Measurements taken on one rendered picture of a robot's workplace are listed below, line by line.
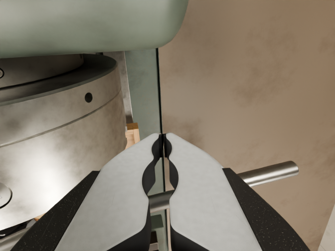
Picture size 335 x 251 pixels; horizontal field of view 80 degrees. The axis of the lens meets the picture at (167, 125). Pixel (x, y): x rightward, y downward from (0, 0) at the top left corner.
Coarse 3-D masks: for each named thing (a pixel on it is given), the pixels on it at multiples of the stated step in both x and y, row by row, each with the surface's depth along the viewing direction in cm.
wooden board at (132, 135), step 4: (128, 124) 57; (132, 124) 57; (136, 124) 57; (128, 128) 55; (132, 128) 55; (136, 128) 55; (128, 132) 54; (132, 132) 55; (136, 132) 55; (128, 136) 57; (132, 136) 58; (136, 136) 56; (128, 140) 58; (132, 140) 58; (136, 140) 56; (128, 144) 58; (132, 144) 59
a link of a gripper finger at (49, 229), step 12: (84, 180) 9; (72, 192) 8; (84, 192) 8; (60, 204) 8; (72, 204) 8; (48, 216) 7; (60, 216) 7; (72, 216) 7; (36, 228) 7; (48, 228) 7; (60, 228) 7; (24, 240) 6; (36, 240) 6; (48, 240) 6
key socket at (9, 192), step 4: (0, 184) 18; (4, 184) 18; (0, 188) 18; (4, 188) 18; (8, 188) 18; (0, 192) 18; (4, 192) 18; (8, 192) 18; (4, 196) 18; (8, 196) 19; (0, 200) 18; (4, 200) 19; (8, 200) 19; (0, 204) 19; (4, 204) 19
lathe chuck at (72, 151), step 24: (120, 96) 29; (96, 120) 23; (120, 120) 29; (24, 144) 18; (48, 144) 19; (72, 144) 21; (96, 144) 24; (120, 144) 29; (0, 168) 17; (24, 168) 18; (48, 168) 20; (72, 168) 22; (96, 168) 25; (24, 192) 19; (48, 192) 21; (0, 216) 19; (24, 216) 20
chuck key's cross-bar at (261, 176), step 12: (264, 168) 15; (276, 168) 15; (288, 168) 15; (252, 180) 15; (264, 180) 15; (276, 180) 15; (168, 192) 15; (156, 204) 14; (168, 204) 14; (0, 240) 13; (12, 240) 13
